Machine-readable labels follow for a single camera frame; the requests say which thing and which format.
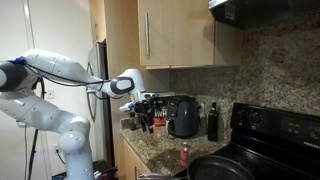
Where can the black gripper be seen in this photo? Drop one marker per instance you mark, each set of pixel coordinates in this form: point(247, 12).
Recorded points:
point(145, 107)

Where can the black air fryer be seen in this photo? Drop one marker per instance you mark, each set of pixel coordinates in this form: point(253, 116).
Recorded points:
point(183, 116)

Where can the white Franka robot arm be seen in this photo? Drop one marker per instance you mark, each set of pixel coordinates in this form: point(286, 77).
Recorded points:
point(50, 116)

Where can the small dark pepper shaker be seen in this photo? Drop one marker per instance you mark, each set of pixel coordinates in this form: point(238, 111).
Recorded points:
point(132, 122)

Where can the black red whey bag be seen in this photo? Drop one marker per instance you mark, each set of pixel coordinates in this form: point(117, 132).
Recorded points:
point(160, 115)

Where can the wooden lower cabinet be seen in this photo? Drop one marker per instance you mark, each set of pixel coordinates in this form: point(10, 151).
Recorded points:
point(131, 163)

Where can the wooden cabinet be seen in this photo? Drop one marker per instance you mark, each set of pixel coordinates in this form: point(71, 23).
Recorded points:
point(180, 33)
point(131, 163)

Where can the red soda can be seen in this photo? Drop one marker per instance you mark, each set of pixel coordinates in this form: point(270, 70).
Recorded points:
point(185, 155)

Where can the metal cooking pot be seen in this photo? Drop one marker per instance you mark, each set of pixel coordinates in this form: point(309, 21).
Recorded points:
point(156, 176)

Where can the white backsplash outlet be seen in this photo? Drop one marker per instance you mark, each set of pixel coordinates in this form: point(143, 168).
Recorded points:
point(202, 110)

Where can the dark glass bottle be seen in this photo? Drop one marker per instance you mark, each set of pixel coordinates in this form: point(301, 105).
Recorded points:
point(213, 123)

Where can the stainless steel refrigerator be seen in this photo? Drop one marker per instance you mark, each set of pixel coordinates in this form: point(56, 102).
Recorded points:
point(100, 63)

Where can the black frying pan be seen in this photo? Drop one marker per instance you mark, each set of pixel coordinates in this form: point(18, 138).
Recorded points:
point(216, 170)

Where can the wooden upper cabinet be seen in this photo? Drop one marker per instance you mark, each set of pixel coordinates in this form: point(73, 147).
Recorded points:
point(180, 33)

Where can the black kitchen stove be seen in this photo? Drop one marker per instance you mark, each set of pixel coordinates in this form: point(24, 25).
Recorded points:
point(276, 140)

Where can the black range hood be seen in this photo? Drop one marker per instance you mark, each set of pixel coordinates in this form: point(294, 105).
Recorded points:
point(260, 11)

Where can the white wall outlet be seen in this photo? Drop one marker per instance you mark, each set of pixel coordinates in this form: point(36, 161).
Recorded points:
point(57, 148)

